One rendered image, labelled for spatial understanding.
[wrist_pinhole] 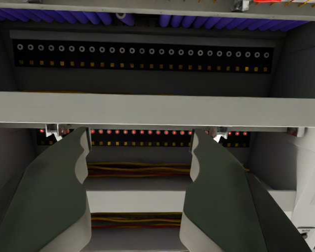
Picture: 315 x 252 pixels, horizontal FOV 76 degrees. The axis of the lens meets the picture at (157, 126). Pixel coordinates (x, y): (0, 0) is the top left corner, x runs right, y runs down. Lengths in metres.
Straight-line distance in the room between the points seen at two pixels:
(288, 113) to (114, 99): 0.27
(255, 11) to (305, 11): 0.07
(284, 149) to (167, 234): 0.39
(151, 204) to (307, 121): 0.31
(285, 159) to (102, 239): 0.51
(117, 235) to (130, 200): 0.25
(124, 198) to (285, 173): 0.34
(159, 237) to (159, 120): 0.42
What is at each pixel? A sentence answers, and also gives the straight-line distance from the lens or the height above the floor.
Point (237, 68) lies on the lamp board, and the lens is 0.48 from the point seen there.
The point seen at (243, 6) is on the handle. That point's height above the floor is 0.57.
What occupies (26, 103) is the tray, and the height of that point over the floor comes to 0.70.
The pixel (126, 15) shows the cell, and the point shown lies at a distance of 0.35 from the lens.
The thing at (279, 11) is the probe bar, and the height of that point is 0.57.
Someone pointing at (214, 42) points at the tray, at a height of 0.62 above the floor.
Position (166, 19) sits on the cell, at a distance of 0.37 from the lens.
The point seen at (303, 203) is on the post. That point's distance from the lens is 0.52.
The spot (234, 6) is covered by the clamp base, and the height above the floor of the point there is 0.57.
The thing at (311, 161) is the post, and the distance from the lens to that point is 0.47.
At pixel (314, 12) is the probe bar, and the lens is 0.40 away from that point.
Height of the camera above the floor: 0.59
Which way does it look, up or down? 27 degrees up
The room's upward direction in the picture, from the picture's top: 178 degrees counter-clockwise
